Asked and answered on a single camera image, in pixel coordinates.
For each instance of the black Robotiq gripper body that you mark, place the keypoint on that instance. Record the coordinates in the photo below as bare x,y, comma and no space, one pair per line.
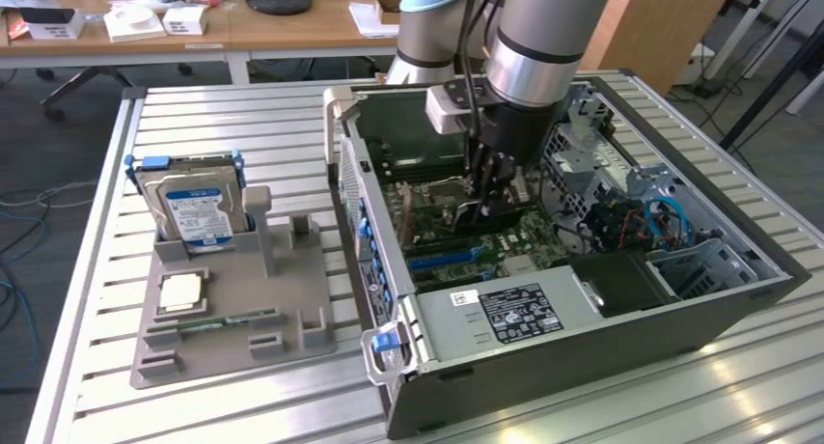
514,130

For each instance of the graphics card with metal bracket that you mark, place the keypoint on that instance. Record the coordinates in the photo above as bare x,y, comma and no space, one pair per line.
462,219

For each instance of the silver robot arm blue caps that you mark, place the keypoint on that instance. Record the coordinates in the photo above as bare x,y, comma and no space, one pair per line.
534,53

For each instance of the CPU socket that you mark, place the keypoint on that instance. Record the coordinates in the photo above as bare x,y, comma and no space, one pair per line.
444,193

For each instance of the silver metal disk bay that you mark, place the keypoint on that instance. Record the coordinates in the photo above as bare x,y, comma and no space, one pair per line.
708,270
578,169

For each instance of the green motherboard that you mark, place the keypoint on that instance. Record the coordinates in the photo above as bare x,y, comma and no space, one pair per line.
514,243

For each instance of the black PCIe expansion slot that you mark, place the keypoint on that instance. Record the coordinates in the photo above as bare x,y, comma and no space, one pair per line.
444,243

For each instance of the blue PCIe expansion slot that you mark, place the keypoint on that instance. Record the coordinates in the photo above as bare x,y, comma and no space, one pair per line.
446,266
445,256

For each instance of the grey power supply with label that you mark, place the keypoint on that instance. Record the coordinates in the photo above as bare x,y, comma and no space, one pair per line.
450,328

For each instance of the wooden cabinet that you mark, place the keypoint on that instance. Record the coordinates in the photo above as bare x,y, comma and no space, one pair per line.
656,29

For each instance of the white paper stack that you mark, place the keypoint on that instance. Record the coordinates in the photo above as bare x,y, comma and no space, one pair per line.
373,21

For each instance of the blue case latch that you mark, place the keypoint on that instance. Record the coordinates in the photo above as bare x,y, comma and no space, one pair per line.
384,342

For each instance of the open dark grey PC case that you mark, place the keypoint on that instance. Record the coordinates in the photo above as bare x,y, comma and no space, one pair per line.
578,367

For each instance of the black stand pole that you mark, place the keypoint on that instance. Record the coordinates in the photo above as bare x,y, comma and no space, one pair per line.
770,94

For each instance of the grey plastic parts rack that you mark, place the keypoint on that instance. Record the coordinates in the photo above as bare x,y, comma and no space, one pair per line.
232,294

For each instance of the hard disk with blue caddy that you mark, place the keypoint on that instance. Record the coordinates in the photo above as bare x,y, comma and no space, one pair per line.
193,212

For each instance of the silver CPU chip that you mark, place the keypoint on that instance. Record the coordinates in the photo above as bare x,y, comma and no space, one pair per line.
178,293

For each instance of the small white box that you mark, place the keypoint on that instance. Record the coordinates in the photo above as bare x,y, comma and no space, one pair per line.
184,21

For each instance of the white box with round hole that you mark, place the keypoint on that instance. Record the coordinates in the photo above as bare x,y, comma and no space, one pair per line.
132,26

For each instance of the black office chair base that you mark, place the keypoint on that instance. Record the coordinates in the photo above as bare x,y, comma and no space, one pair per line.
54,112

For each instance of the wooden desk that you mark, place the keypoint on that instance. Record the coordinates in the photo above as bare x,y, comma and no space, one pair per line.
84,44

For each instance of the white labelled box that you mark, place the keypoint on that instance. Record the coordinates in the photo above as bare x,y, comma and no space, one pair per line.
57,30

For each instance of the red white packet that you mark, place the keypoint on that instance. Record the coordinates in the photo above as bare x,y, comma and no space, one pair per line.
17,30

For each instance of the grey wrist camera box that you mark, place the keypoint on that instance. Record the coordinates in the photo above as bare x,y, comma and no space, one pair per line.
444,111

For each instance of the blue slot bracket clip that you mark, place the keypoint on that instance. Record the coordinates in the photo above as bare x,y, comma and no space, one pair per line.
385,287
364,232
389,308

